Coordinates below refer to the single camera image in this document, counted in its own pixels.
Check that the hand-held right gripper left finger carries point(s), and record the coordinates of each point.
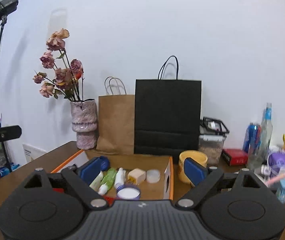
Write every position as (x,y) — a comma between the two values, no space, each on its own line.
(90,167)

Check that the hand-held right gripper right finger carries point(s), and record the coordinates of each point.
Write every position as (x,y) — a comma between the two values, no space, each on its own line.
(193,171)

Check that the white squeeze tube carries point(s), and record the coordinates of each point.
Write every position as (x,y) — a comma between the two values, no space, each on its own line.
(97,181)

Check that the blue gear-shaped plastic lid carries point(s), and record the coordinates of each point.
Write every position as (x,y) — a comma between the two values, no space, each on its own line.
(105,163)

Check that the white plastic bottle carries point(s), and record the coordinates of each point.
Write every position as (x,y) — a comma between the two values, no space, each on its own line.
(120,177)

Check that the red cardboard box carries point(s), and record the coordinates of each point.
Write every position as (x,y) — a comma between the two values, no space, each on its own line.
(152,191)

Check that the yellow mug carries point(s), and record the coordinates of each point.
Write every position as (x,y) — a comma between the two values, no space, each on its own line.
(195,156)

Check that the green bottle with white cap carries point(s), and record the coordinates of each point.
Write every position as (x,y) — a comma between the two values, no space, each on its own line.
(108,177)

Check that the plastic container with black lid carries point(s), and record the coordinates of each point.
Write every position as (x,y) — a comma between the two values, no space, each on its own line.
(211,147)

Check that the white cardboard board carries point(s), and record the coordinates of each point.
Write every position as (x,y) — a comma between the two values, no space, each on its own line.
(32,152)

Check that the blue and white tissue pack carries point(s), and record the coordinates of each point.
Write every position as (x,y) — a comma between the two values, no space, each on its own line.
(6,170)

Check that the translucent round lid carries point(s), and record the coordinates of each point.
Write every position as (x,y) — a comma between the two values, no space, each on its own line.
(153,175)

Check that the small red box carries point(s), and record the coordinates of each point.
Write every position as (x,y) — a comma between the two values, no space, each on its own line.
(235,157)

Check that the speckled pink ceramic vase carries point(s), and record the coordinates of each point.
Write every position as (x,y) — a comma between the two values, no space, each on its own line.
(83,122)

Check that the beige soap block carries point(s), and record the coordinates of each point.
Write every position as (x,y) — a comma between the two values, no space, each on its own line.
(136,175)

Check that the brown paper bag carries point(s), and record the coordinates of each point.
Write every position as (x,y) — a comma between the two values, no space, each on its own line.
(116,125)

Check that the black paper bag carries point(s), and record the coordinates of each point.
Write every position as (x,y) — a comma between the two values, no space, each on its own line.
(167,117)

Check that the blue drink can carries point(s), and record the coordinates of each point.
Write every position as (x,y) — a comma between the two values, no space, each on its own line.
(251,137)

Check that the clear bottle with blue label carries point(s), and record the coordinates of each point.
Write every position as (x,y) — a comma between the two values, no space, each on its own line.
(263,140)

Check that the dried pink roses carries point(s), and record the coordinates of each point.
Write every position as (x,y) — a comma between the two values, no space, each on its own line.
(62,76)

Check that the pink toothbrush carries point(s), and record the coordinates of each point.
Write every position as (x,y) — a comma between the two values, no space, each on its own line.
(278,178)

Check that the purple plastic item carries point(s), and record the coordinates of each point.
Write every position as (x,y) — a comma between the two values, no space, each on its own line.
(281,161)

